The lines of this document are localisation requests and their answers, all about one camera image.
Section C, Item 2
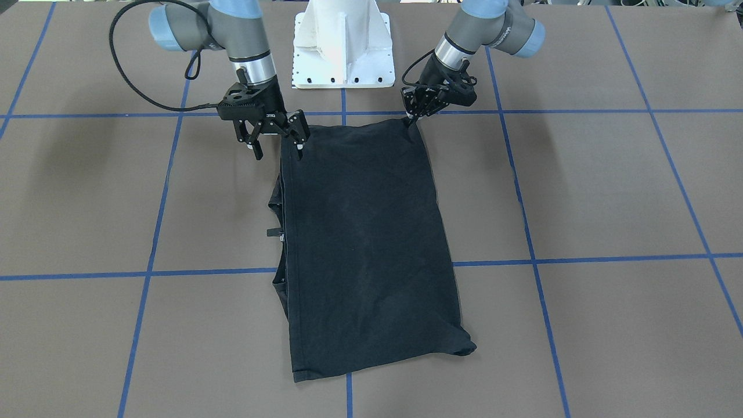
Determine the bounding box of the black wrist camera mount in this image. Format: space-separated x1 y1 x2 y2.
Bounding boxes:
216 82 273 124
432 71 478 107

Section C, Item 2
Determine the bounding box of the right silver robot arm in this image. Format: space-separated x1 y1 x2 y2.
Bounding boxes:
149 1 310 160

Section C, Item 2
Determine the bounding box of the white pedestal base plate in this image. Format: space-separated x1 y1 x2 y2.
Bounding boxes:
292 1 395 88

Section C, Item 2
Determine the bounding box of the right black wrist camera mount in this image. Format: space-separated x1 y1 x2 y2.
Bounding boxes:
216 82 273 124

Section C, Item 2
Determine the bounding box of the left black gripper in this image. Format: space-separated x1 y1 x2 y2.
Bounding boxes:
402 51 465 127

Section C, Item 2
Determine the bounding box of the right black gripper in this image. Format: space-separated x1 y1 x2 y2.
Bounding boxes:
235 78 311 161

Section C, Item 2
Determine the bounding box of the black printed t-shirt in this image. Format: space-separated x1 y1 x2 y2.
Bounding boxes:
268 117 476 383

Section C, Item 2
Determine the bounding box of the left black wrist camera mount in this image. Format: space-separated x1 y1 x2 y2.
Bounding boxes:
432 71 478 107

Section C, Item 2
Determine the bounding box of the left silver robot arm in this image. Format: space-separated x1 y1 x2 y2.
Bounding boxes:
401 1 546 126

